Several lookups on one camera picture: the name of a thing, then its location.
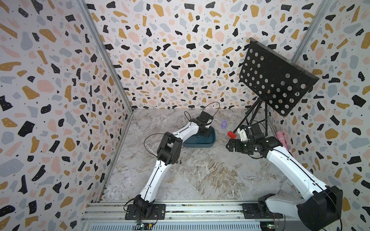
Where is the teal plastic storage box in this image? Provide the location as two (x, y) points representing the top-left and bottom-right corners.
(183, 126), (216, 148)

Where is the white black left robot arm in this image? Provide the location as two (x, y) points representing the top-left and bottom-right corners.
(126, 110), (214, 220)

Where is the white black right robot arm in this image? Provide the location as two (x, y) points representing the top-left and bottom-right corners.
(226, 124), (343, 231)

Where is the purple rabbit figurine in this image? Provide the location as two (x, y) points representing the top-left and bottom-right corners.
(221, 119), (228, 129)

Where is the pink cylindrical bottle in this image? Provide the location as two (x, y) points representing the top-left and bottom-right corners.
(276, 131), (289, 151)

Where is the red block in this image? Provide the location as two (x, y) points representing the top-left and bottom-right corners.
(227, 131), (237, 139)

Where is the black music stand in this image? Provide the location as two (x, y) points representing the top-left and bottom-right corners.
(233, 38), (319, 133)

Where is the aluminium corner profile right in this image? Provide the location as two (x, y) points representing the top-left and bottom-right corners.
(291, 0), (332, 64)

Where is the aluminium corner profile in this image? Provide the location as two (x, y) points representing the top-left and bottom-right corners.
(75, 0), (133, 114)
(291, 0), (332, 64)

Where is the aluminium corner profile left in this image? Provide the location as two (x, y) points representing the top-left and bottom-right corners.
(75, 0), (133, 114)

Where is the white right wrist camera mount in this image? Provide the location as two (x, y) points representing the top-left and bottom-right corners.
(237, 128), (249, 141)

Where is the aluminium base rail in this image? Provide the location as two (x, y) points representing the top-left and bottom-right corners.
(80, 201), (308, 231)

